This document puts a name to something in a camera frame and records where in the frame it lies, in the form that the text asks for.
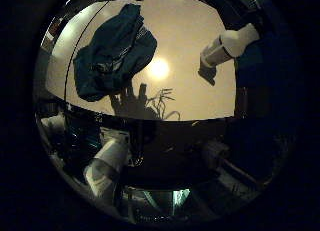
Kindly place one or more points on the dark blue cloth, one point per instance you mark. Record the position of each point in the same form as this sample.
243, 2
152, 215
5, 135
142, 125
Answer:
110, 57

